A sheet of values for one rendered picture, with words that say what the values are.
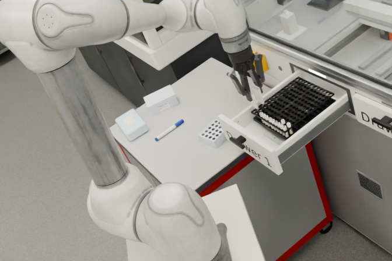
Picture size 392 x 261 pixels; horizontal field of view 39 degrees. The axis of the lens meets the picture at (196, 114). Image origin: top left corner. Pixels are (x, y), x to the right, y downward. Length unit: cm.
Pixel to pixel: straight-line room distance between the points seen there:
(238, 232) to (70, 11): 83
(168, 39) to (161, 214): 121
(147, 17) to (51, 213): 227
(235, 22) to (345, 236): 131
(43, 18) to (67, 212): 229
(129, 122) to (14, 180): 173
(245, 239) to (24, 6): 87
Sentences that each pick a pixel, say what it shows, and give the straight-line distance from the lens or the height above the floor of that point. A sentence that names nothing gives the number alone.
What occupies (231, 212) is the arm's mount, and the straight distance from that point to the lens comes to 168.
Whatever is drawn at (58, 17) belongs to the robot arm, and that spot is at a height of 165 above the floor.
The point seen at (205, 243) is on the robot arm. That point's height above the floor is 96.
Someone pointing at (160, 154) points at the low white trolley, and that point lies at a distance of 210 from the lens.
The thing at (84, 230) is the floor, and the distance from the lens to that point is 317.
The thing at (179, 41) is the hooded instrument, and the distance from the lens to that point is 249.
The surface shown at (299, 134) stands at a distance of 175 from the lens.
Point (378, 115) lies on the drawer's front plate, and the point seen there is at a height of 90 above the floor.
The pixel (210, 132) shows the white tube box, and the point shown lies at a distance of 204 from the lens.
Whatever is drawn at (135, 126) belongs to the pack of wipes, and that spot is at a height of 80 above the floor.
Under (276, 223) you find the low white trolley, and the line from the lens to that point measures 228.
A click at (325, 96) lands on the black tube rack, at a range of 185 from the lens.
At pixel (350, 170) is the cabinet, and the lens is 217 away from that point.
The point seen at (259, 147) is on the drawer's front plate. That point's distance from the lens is 172.
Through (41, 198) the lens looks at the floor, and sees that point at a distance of 356.
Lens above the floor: 205
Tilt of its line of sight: 36 degrees down
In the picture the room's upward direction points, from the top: 24 degrees counter-clockwise
